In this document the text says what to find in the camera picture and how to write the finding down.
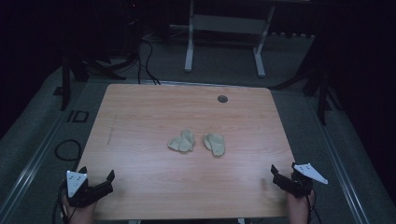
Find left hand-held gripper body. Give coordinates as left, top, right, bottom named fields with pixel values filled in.
left=65, top=170, right=114, bottom=208

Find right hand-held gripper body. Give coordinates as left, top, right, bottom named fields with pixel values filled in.
left=272, top=162, right=329, bottom=199

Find beige ankle sock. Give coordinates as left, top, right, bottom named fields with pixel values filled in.
left=203, top=133, right=226, bottom=158
left=167, top=129, right=196, bottom=154

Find person's right hand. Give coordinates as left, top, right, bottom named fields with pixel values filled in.
left=286, top=189, right=316, bottom=224

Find person's left hand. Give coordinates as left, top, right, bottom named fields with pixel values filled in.
left=61, top=195, right=98, bottom=224

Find black metal stand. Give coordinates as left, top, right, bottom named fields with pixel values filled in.
left=52, top=50, right=127, bottom=112
left=270, top=31, right=344, bottom=126

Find dark equipment tower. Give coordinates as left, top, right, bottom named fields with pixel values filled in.
left=123, top=0, right=143, bottom=62

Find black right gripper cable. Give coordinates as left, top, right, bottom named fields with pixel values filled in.
left=306, top=188, right=322, bottom=224

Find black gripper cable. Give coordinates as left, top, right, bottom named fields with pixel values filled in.
left=50, top=181, right=69, bottom=224
left=306, top=188, right=322, bottom=224

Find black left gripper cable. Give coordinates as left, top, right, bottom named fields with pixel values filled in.
left=50, top=181, right=69, bottom=224

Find metal floor rail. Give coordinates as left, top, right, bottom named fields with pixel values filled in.
left=306, top=92, right=372, bottom=224
left=0, top=78, right=108, bottom=218

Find black floor cables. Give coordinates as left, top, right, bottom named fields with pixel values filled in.
left=135, top=34, right=162, bottom=86

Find white desk frame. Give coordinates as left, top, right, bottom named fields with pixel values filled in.
left=184, top=0, right=276, bottom=78

